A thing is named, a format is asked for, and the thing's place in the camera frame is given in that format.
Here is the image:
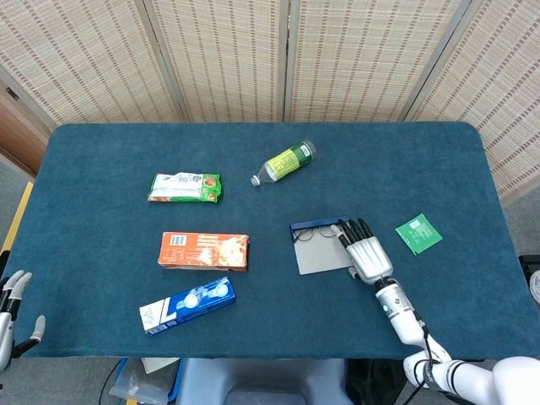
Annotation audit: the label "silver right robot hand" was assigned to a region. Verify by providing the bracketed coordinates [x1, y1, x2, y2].
[330, 218, 394, 285]

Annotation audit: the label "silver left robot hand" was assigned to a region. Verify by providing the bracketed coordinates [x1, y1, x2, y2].
[0, 269, 46, 372]

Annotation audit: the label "dark blue glasses case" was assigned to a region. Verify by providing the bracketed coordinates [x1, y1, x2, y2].
[289, 216, 355, 276]

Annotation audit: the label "thin-framed eyeglasses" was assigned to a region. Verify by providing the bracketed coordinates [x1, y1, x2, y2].
[293, 225, 338, 244]

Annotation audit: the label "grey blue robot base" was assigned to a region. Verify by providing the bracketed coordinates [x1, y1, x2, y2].
[175, 357, 349, 405]

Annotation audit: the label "green square sachet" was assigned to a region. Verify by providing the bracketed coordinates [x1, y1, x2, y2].
[394, 213, 444, 256]

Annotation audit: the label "teal tablecloth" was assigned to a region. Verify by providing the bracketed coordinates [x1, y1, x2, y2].
[8, 121, 533, 360]

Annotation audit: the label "yellow floor tape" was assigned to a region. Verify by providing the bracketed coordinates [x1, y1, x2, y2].
[0, 181, 35, 254]

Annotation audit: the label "black bag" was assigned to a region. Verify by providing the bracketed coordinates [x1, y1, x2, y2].
[345, 358, 408, 405]

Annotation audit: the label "clear bottle with green label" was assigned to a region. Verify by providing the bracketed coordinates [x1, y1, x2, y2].
[250, 139, 316, 187]

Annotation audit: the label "black floor device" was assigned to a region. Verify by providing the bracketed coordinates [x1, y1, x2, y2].
[517, 254, 540, 305]

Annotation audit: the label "orange biscuit box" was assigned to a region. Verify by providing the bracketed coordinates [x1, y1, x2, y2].
[157, 231, 251, 272]

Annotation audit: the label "blue plastic crate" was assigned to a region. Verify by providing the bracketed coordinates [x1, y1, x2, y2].
[108, 357, 184, 405]

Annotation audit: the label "blue toothpaste box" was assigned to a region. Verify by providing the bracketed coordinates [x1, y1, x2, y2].
[138, 276, 236, 338]

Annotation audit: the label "brown wooden cabinet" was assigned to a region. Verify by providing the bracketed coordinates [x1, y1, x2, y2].
[0, 78, 51, 178]

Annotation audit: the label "green snack bag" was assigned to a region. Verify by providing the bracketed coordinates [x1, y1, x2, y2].
[147, 171, 223, 204]

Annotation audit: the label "woven folding screen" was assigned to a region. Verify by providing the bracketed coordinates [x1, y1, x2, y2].
[0, 0, 540, 203]

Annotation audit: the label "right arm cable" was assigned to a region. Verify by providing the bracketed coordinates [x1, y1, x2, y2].
[411, 310, 440, 387]

